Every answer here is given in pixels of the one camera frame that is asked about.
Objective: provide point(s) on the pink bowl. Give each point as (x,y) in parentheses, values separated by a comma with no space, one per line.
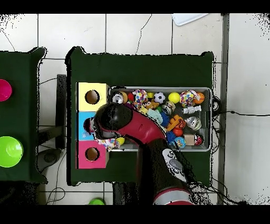
(4,90)

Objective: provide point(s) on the mint waffle cloth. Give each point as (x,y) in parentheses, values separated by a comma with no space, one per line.
(155,115)

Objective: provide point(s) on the small soccer ball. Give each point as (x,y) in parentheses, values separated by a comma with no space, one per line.
(159,97)

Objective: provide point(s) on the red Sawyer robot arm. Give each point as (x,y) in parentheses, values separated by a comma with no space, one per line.
(143,129)

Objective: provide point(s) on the lime green bowl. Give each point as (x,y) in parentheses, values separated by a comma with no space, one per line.
(96,201)
(10,152)

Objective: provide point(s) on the white tray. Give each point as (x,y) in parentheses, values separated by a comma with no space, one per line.
(185,19)

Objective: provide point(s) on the dark green side table cloth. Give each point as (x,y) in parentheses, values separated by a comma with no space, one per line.
(19,63)

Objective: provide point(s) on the black and white can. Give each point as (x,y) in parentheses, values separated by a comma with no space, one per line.
(118,98)

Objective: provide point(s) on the smooth yellow ball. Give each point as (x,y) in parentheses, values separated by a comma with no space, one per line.
(120,140)

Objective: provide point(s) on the yellow tennis-style ball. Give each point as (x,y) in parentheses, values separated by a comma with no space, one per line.
(174,97)

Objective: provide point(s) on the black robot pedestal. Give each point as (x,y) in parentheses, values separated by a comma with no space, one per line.
(124,194)

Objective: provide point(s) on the small orange basketball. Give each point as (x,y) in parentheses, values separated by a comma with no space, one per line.
(202,98)

